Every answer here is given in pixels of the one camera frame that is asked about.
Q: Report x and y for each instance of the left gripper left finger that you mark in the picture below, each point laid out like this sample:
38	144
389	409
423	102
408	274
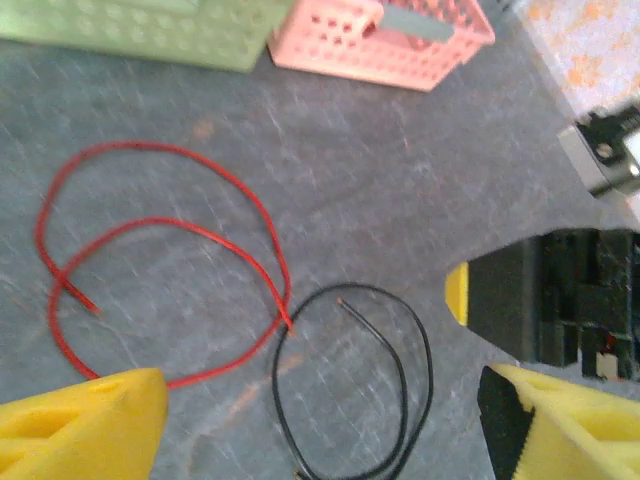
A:
85	425

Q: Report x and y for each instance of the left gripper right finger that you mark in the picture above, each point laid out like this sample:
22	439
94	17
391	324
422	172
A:
575	430

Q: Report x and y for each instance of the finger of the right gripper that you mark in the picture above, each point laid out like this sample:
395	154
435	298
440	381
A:
500	295

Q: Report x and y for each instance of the pink plastic basket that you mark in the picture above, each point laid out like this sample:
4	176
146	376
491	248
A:
350	55

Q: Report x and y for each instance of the green plastic basket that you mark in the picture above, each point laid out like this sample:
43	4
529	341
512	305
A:
125	30

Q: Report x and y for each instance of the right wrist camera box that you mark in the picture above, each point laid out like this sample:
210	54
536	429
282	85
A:
605	155

